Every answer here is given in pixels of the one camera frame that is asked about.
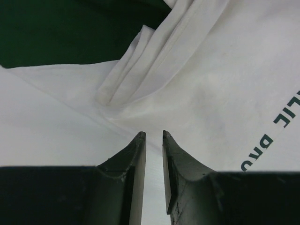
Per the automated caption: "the white and green t shirt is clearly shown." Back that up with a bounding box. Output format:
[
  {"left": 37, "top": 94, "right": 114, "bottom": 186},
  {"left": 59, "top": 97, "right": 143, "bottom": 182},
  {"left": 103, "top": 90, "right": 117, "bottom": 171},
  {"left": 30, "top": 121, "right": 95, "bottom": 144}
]
[{"left": 0, "top": 0, "right": 300, "bottom": 173}]

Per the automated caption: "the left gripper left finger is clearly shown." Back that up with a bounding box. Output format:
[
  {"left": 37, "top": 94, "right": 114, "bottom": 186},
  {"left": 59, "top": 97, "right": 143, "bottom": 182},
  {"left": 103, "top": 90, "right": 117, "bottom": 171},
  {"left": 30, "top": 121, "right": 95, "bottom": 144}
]
[{"left": 96, "top": 132, "right": 146, "bottom": 225}]

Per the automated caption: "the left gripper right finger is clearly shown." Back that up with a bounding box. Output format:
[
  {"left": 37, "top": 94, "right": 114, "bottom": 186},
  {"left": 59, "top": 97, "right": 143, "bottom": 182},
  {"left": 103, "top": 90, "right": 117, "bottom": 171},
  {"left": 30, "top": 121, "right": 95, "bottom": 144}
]
[{"left": 163, "top": 131, "right": 217, "bottom": 225}]

